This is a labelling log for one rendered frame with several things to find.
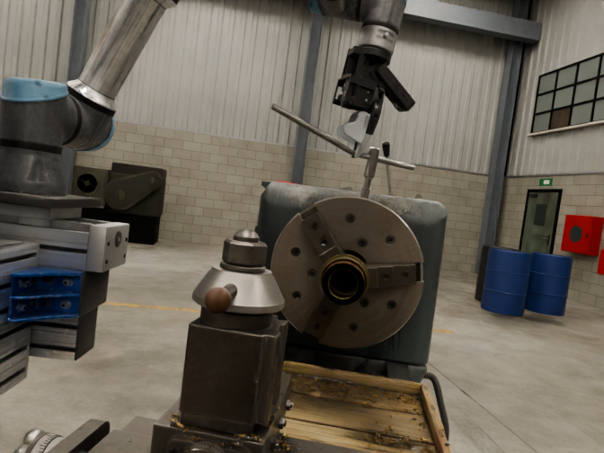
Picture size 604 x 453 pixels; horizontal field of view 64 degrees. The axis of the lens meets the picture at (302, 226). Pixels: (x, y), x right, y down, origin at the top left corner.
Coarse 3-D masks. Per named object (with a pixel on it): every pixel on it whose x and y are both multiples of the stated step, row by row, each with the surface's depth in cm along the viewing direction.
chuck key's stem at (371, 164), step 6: (372, 150) 100; (378, 150) 100; (372, 156) 100; (372, 162) 100; (366, 168) 101; (372, 168) 100; (366, 174) 100; (372, 174) 100; (366, 180) 101; (366, 186) 101; (366, 192) 101; (366, 198) 101
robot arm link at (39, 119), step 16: (16, 80) 92; (32, 80) 93; (0, 96) 93; (16, 96) 92; (32, 96) 92; (48, 96) 94; (64, 96) 97; (0, 112) 93; (16, 112) 92; (32, 112) 93; (48, 112) 94; (64, 112) 98; (80, 112) 104; (0, 128) 93; (16, 128) 92; (32, 128) 93; (48, 128) 95; (64, 128) 99; (80, 128) 104; (48, 144) 95; (64, 144) 104
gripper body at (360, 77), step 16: (352, 48) 96; (368, 48) 95; (352, 64) 97; (368, 64) 96; (352, 80) 94; (368, 80) 95; (352, 96) 94; (368, 96) 96; (384, 96) 96; (368, 112) 100
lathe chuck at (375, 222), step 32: (288, 224) 99; (352, 224) 98; (384, 224) 97; (288, 256) 99; (384, 256) 97; (416, 256) 96; (288, 288) 100; (320, 288) 99; (384, 288) 97; (416, 288) 96; (288, 320) 100; (352, 320) 98; (384, 320) 97
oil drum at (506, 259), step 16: (496, 256) 677; (512, 256) 664; (528, 256) 667; (496, 272) 675; (512, 272) 664; (528, 272) 674; (496, 288) 673; (512, 288) 665; (496, 304) 672; (512, 304) 666
